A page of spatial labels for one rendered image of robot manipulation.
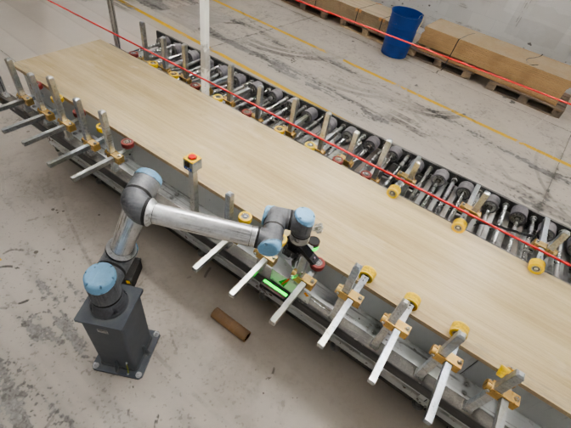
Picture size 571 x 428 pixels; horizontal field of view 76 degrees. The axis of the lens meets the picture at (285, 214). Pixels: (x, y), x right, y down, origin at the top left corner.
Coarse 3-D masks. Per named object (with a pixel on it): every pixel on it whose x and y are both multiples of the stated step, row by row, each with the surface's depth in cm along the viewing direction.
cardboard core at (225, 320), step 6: (216, 312) 258; (222, 312) 259; (216, 318) 257; (222, 318) 255; (228, 318) 255; (222, 324) 256; (228, 324) 253; (234, 324) 253; (240, 324) 256; (234, 330) 252; (240, 330) 251; (246, 330) 252; (240, 336) 250; (246, 336) 256
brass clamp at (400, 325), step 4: (384, 316) 172; (388, 316) 173; (380, 320) 174; (384, 320) 172; (400, 320) 172; (384, 324) 173; (388, 324) 171; (392, 324) 170; (396, 324) 170; (400, 324) 170; (404, 324) 171; (388, 328) 173; (392, 328) 171; (396, 328) 169; (400, 328) 169; (404, 328) 169; (400, 332) 169; (404, 332) 168; (408, 332) 168; (400, 336) 171; (404, 336) 169
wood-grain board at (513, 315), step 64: (64, 64) 299; (128, 64) 315; (128, 128) 253; (192, 128) 264; (256, 128) 276; (256, 192) 228; (320, 192) 237; (384, 192) 246; (320, 256) 200; (384, 256) 207; (448, 256) 214; (512, 256) 222; (448, 320) 184; (512, 320) 190
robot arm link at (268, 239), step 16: (128, 192) 143; (144, 192) 146; (128, 208) 141; (144, 208) 140; (160, 208) 142; (176, 208) 144; (144, 224) 142; (160, 224) 143; (176, 224) 142; (192, 224) 142; (208, 224) 143; (224, 224) 143; (240, 224) 145; (272, 224) 148; (240, 240) 144; (256, 240) 143; (272, 240) 142
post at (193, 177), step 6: (192, 174) 198; (192, 180) 201; (192, 186) 204; (192, 192) 208; (192, 198) 211; (198, 198) 214; (192, 204) 215; (198, 204) 217; (192, 210) 219; (198, 210) 221
